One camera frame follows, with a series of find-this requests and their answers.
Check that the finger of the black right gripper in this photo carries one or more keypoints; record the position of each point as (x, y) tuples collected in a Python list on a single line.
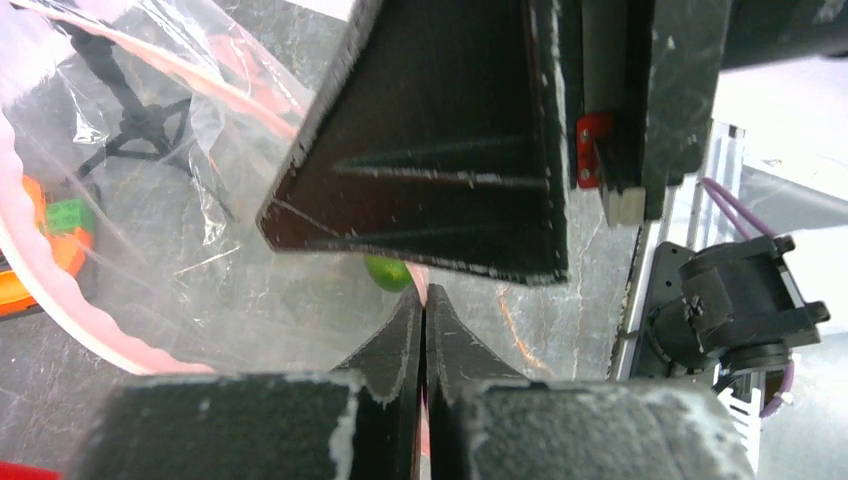
[(650, 74), (429, 142)]

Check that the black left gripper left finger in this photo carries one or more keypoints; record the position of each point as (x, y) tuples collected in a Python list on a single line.
[(359, 420)]

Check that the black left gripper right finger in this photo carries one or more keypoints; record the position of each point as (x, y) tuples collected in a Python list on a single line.
[(488, 421)]

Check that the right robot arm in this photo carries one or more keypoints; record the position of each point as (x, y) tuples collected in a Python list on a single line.
[(734, 304)]

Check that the red plastic shopping basket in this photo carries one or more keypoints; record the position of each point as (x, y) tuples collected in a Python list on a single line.
[(14, 471)]

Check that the black microphone tripod stand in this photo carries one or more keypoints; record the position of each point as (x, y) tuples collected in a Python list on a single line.
[(146, 132)]

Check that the clear dotted zip bag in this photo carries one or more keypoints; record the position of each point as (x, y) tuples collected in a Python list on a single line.
[(176, 286)]

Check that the yellow green toy mango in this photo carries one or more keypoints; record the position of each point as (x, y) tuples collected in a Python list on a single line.
[(389, 274)]

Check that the orange letter e block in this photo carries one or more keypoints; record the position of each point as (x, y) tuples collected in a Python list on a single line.
[(45, 230)]

